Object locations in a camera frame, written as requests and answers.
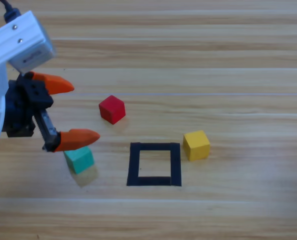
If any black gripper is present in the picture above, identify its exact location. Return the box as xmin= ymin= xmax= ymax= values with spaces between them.
xmin=2 ymin=71 xmax=101 ymax=153

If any red wooden cube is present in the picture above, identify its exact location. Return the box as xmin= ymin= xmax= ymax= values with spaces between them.
xmin=98 ymin=94 xmax=126 ymax=125

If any green wooden cube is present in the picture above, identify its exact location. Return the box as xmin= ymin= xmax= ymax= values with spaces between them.
xmin=63 ymin=146 xmax=95 ymax=175

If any yellow wooden cube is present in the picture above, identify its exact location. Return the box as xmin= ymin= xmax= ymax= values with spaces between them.
xmin=182 ymin=130 xmax=211 ymax=162

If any black tape square outline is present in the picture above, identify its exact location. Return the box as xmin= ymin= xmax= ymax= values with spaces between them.
xmin=126 ymin=142 xmax=182 ymax=187

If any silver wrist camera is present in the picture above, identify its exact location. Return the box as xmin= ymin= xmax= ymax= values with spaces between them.
xmin=7 ymin=17 xmax=57 ymax=74

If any thick black camera cable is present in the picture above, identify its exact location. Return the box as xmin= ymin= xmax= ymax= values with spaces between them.
xmin=0 ymin=0 xmax=23 ymax=25

